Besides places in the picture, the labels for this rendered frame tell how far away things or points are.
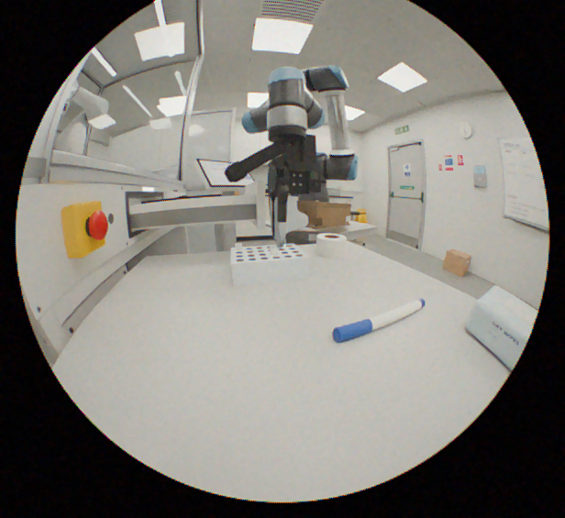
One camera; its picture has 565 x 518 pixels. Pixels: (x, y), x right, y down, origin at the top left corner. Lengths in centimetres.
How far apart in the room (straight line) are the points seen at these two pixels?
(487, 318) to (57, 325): 50
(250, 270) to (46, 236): 32
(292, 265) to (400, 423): 26
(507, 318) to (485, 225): 292
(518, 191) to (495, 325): 287
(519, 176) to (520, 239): 80
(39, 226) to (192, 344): 24
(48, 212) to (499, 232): 335
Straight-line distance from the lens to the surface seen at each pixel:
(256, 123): 50
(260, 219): 40
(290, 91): 36
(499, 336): 25
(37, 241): 28
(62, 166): 33
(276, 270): 28
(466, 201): 325
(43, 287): 29
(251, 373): 16
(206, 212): 41
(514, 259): 309
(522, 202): 305
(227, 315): 22
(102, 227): 28
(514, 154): 318
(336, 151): 79
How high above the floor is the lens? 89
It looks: 13 degrees down
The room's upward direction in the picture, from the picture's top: straight up
